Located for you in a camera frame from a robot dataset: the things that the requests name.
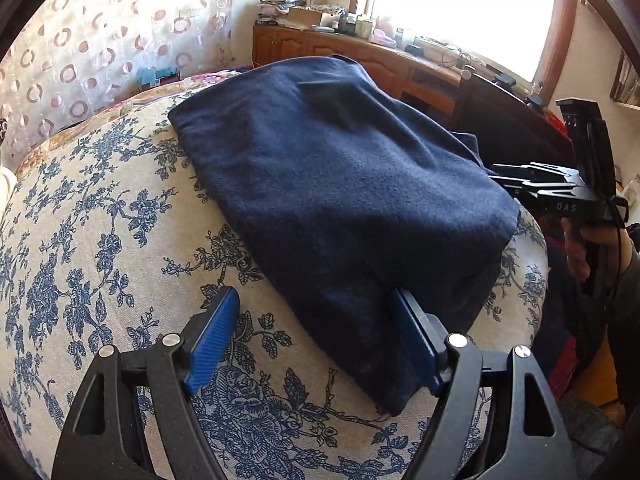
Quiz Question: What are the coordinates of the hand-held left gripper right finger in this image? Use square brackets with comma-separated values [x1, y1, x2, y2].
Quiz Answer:
[390, 287, 573, 480]

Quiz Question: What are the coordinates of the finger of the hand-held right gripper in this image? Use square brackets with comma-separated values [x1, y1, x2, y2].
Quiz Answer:
[504, 181, 585, 201]
[490, 161, 582, 186]

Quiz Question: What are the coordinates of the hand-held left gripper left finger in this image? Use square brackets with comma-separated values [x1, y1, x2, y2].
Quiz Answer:
[50, 286, 241, 480]

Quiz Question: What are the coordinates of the navy t-shirt with orange print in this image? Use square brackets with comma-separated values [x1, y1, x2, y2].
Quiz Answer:
[167, 55, 521, 418]

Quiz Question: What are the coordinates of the person's right hand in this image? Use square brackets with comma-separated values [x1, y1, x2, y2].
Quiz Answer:
[560, 217, 636, 283]

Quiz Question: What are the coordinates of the blue floral bed sheet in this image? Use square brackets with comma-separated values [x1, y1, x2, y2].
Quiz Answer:
[0, 92, 551, 480]

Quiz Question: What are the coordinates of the wooden framed window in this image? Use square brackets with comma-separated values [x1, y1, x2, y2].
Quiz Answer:
[352, 0, 578, 101]

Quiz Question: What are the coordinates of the wooden cabinet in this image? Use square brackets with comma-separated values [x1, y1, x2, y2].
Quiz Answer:
[252, 25, 463, 116]

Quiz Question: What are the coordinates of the pink floral blanket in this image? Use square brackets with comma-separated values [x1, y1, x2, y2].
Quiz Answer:
[15, 67, 251, 166]

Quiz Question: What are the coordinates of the blue box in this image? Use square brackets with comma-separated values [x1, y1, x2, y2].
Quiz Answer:
[137, 65, 181, 92]

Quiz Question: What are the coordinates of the cardboard box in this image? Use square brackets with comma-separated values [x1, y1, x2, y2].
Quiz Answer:
[287, 6, 323, 28]

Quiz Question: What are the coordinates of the sheer curtain with circle pattern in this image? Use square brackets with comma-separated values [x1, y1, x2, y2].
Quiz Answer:
[0, 0, 251, 161]

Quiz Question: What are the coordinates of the wall shelf with books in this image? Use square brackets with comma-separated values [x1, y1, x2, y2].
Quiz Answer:
[610, 50, 640, 108]

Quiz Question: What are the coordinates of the black cable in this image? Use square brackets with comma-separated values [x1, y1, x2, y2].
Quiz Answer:
[602, 197, 632, 411]

